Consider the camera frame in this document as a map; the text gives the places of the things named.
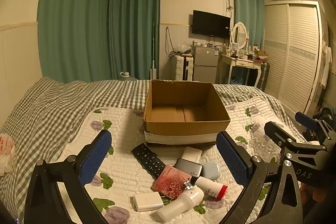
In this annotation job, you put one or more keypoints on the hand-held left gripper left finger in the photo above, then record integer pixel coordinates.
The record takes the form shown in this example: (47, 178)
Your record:
(97, 153)

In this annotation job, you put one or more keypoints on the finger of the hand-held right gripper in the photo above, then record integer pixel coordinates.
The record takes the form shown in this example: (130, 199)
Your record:
(275, 132)
(305, 119)

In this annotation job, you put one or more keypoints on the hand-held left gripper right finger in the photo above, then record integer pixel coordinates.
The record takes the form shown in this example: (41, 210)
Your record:
(232, 158)

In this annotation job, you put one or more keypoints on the light blue earbuds case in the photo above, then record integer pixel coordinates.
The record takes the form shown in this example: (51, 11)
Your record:
(211, 171)

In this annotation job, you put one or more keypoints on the white tube with red cap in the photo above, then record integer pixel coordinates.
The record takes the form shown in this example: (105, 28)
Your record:
(210, 186)

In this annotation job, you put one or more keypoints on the white power bank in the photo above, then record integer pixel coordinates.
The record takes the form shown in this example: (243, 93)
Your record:
(191, 153)

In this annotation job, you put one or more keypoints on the black remote control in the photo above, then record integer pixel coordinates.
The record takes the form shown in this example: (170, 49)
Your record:
(147, 158)

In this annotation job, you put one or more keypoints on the pink floral card box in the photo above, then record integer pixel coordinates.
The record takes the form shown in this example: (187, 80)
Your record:
(170, 179)

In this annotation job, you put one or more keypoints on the white charger adapter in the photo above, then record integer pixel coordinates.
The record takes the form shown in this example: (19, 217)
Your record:
(147, 201)

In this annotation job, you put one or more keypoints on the white lint remover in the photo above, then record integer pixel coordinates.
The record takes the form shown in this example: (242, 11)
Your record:
(178, 207)

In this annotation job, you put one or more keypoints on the cardboard box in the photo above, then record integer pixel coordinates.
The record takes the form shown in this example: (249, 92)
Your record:
(168, 98)

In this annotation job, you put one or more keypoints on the person's right hand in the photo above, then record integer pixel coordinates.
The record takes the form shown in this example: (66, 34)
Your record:
(317, 197)

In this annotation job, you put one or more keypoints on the white floral quilt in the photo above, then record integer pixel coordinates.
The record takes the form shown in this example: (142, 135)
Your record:
(126, 132)

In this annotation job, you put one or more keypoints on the dark suitcase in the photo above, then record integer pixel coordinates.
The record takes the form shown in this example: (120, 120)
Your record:
(263, 75)

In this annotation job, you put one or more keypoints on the hanging white clothes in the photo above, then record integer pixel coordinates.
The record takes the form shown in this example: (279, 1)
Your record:
(325, 64)

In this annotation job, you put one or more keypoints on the grey checked bed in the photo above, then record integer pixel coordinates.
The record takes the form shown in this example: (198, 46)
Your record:
(52, 108)

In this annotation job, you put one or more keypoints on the white louvred wardrobe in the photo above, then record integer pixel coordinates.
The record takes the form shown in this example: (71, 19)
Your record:
(294, 56)

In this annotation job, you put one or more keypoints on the white dressing table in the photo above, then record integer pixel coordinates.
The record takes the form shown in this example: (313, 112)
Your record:
(241, 63)

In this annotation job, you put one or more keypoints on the small brown box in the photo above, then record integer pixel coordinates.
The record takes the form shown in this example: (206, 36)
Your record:
(262, 54)

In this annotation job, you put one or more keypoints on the clear water jug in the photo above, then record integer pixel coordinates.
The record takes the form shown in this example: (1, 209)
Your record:
(127, 75)

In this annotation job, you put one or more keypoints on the red and white plastic bag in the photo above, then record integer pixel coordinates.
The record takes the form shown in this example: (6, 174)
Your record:
(5, 153)

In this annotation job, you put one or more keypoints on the silver fridge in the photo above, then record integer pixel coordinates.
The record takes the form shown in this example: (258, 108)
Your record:
(206, 64)

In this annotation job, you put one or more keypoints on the oval white mirror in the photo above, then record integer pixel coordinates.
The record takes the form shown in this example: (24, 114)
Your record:
(240, 35)

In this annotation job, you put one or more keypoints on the white suitcase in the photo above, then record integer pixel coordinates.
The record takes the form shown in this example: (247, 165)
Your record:
(181, 67)

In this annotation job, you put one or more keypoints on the clear plastic bag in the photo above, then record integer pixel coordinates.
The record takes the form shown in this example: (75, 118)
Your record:
(183, 48)

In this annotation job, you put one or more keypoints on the narrow green curtain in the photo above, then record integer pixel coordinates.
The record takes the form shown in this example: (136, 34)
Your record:
(249, 11)

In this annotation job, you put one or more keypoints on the wide green curtain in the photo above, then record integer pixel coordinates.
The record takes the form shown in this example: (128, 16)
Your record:
(86, 16)

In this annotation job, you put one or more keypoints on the black wall television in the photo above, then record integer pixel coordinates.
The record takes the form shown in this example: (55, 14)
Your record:
(211, 24)

